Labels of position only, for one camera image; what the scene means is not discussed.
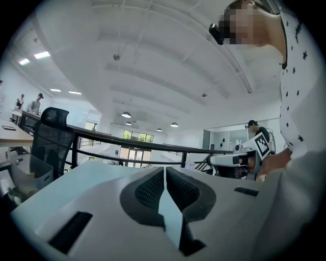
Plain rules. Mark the person's right hand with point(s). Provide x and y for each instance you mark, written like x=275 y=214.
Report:
x=247 y=163

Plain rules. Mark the wooden desk with white legs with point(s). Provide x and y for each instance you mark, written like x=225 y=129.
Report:
x=15 y=136

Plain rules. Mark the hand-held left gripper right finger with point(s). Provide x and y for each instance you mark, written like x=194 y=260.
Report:
x=219 y=204

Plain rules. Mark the black head-mounted camera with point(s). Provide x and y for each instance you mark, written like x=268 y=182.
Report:
x=216 y=34

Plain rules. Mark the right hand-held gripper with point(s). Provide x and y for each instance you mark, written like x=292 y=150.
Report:
x=263 y=146

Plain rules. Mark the white star-print shirt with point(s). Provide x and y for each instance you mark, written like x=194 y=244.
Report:
x=303 y=76

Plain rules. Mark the rectangular ceiling light panel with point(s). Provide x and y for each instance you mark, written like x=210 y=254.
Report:
x=55 y=90
x=74 y=92
x=42 y=54
x=24 y=61

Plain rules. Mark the long ceiling tube fixture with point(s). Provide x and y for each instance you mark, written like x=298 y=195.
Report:
x=244 y=80

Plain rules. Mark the black flat tablet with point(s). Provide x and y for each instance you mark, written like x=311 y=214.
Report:
x=9 y=128

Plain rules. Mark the black mesh office chair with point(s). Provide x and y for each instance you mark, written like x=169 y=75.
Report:
x=51 y=137

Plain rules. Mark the large window with greenery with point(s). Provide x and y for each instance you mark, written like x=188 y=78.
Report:
x=137 y=136

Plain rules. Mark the person's right forearm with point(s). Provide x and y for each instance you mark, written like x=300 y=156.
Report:
x=276 y=163

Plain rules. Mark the grey plastic storage bin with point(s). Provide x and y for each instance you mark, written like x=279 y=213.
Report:
x=38 y=170

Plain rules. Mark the person's head and neck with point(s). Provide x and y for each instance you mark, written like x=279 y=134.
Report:
x=267 y=38

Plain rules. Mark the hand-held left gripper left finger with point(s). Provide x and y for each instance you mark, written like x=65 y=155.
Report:
x=107 y=224

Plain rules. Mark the black metal railing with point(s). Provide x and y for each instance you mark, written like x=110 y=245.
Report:
x=163 y=147

